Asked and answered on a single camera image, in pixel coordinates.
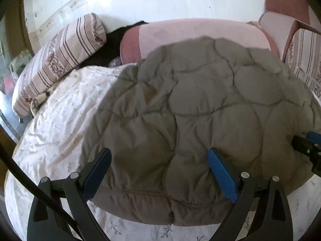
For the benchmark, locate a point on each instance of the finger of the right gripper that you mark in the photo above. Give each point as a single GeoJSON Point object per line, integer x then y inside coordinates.
{"type": "Point", "coordinates": [310, 149]}
{"type": "Point", "coordinates": [314, 137]}

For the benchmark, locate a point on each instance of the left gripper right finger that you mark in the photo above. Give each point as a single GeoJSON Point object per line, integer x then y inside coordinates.
{"type": "Point", "coordinates": [272, 220]}

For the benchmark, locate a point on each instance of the olive quilted hooded jacket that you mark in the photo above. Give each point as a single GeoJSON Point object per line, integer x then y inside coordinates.
{"type": "Point", "coordinates": [161, 116]}

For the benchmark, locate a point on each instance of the striped floral cushion right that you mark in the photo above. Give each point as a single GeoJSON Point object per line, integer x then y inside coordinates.
{"type": "Point", "coordinates": [303, 57]}

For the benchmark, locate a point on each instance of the striped floral cushion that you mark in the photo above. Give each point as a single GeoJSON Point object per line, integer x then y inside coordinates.
{"type": "Point", "coordinates": [71, 46]}
{"type": "Point", "coordinates": [303, 57]}

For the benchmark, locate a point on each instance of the pink sofa backrest cushion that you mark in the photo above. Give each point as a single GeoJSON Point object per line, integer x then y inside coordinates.
{"type": "Point", "coordinates": [282, 18]}

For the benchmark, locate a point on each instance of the striped floral cushion left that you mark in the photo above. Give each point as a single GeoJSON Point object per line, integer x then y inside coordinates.
{"type": "Point", "coordinates": [71, 46]}

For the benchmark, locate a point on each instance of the black garment behind bolster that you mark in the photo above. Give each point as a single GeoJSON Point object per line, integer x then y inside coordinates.
{"type": "Point", "coordinates": [109, 54]}

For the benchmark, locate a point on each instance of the pink bolster cushion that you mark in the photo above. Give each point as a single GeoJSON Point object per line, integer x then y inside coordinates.
{"type": "Point", "coordinates": [139, 41]}

